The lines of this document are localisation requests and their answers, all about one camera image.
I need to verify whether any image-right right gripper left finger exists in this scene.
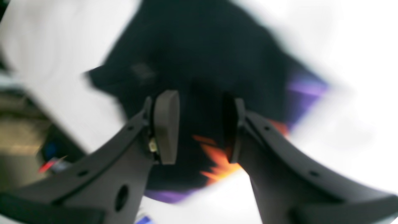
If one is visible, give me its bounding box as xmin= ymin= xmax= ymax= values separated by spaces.
xmin=1 ymin=90 xmax=180 ymax=224

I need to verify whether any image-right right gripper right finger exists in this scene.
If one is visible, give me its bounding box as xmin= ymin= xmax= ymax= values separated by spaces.
xmin=223 ymin=96 xmax=398 ymax=224

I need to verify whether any black T-shirt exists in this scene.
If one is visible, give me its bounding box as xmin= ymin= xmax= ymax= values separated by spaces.
xmin=88 ymin=0 xmax=329 ymax=203

